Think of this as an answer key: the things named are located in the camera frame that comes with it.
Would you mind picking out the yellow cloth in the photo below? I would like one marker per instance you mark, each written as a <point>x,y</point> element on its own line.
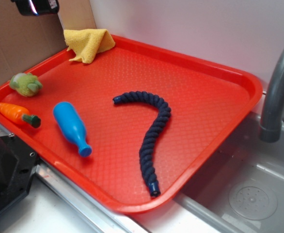
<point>87,43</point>

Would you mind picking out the light wooden board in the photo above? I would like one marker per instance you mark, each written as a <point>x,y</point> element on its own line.
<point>76,15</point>

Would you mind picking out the green plush toy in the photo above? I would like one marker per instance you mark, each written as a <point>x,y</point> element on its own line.
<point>25,84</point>

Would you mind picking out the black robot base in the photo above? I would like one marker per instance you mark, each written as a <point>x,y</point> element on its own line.
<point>17,167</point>

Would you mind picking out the orange toy carrot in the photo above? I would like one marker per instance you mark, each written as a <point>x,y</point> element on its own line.
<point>19,115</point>

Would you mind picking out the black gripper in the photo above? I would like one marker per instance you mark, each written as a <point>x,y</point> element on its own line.
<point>37,7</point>

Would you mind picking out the grey faucet spout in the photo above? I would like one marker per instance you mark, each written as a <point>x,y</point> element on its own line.
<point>272,116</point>

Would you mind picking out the red plastic tray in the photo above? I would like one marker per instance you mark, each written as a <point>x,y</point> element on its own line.
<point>207,102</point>

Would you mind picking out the grey plastic sink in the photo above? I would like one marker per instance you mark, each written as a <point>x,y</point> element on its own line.
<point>240,188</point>

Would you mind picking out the blue plastic bottle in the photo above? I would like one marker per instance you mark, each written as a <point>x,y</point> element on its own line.
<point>72,127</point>

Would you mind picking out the brown cardboard panel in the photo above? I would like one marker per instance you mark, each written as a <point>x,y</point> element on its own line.
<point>26,41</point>

